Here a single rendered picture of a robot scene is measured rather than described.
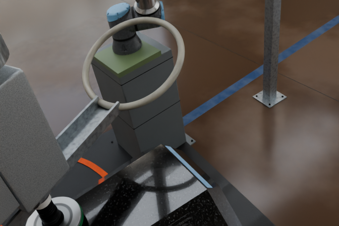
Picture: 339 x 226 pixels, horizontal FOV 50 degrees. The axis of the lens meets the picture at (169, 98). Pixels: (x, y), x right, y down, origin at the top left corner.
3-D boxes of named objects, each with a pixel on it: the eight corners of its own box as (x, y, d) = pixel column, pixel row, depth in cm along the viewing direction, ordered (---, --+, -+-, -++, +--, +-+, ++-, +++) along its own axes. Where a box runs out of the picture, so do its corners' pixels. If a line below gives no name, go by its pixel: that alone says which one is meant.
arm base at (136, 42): (107, 49, 234) (103, 35, 228) (130, 36, 242) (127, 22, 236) (124, 58, 222) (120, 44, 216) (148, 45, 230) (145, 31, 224)
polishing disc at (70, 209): (62, 189, 151) (61, 187, 150) (92, 217, 138) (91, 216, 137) (16, 225, 140) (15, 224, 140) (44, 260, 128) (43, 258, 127)
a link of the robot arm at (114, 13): (112, 30, 232) (104, 4, 221) (138, 24, 232) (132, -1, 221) (111, 41, 220) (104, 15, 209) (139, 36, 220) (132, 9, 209)
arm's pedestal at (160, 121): (108, 143, 294) (76, 54, 241) (157, 112, 314) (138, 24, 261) (144, 178, 260) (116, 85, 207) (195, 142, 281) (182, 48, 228)
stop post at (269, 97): (286, 97, 305) (296, -31, 237) (269, 108, 298) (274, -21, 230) (269, 87, 319) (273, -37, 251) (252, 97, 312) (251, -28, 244)
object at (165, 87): (157, 124, 143) (154, 121, 140) (65, 98, 165) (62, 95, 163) (202, 26, 160) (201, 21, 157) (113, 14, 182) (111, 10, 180)
